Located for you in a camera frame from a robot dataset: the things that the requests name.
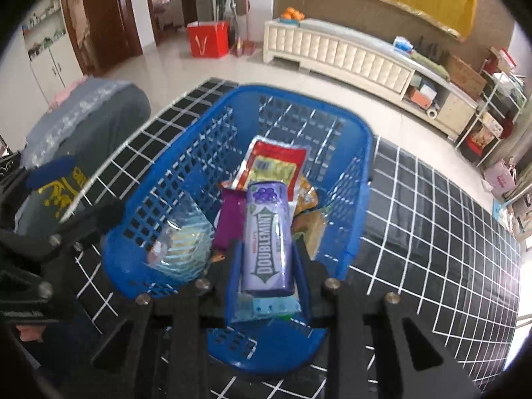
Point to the blue tissue box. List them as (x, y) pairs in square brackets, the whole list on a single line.
[(403, 45)]

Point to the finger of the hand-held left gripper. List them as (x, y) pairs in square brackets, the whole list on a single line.
[(52, 172), (104, 216)]

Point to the green folded mat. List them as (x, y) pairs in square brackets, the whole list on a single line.
[(432, 66)]

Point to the pink cloth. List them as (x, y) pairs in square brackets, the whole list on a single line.
[(64, 92)]

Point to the purple snack packet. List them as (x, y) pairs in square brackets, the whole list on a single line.
[(228, 220)]

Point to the reddish dustpan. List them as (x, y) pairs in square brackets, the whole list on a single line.
[(244, 46)]

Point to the small silver blue packet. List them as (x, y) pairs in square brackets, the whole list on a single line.
[(266, 305)]

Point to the white storage cabinet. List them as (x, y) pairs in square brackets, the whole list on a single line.
[(50, 70)]

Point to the light blue pastry bag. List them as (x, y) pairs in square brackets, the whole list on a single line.
[(183, 245)]

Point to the brown wooden door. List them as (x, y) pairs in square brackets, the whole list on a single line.
[(104, 16)]

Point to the red snack packet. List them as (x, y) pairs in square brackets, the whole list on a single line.
[(272, 162)]

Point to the brown cardboard box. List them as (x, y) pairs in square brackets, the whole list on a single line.
[(465, 75)]

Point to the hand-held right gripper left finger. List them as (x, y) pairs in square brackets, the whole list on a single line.
[(235, 278)]

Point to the green cracker packet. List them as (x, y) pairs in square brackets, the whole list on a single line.
[(311, 230)]

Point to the black white checked tablecloth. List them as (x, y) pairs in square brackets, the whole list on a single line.
[(415, 237)]

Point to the white tape roll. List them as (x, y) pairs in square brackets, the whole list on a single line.
[(432, 113)]

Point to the mop with blue head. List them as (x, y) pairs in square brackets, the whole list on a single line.
[(503, 210)]

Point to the brown door frame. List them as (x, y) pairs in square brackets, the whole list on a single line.
[(189, 0)]

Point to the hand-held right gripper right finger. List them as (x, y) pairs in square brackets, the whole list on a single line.
[(300, 276)]

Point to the red gift box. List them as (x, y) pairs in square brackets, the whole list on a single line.
[(501, 59)]

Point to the purple chewing gum pack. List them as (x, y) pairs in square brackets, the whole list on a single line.
[(266, 237)]

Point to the red paper bag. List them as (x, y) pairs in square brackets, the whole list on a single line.
[(208, 39)]

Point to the pink shopping bag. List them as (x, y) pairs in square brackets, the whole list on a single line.
[(501, 178)]

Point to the white TV cabinet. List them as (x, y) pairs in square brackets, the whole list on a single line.
[(332, 50)]

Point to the plate of oranges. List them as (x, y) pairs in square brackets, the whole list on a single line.
[(292, 14)]

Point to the blue plastic basket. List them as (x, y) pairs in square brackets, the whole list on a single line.
[(291, 95)]

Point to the black router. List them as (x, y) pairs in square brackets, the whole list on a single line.
[(432, 48)]

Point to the orange box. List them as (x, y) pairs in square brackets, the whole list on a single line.
[(419, 97)]

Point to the grey lace covered chair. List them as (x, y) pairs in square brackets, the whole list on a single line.
[(95, 133)]

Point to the white metal shelf rack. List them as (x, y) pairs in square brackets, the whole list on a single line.
[(490, 124)]

